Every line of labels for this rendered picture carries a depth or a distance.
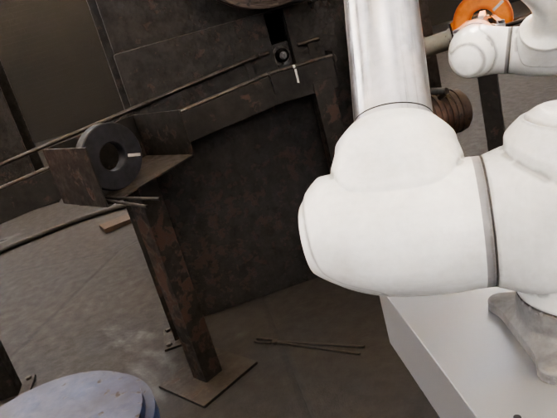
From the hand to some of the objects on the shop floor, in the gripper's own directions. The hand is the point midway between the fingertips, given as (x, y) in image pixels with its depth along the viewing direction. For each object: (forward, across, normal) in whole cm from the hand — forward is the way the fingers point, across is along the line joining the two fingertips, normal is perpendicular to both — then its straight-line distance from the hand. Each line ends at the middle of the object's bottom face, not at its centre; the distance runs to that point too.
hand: (482, 18), depth 162 cm
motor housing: (-10, -18, -70) cm, 73 cm away
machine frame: (+17, -77, -73) cm, 107 cm away
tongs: (-56, -53, -66) cm, 102 cm away
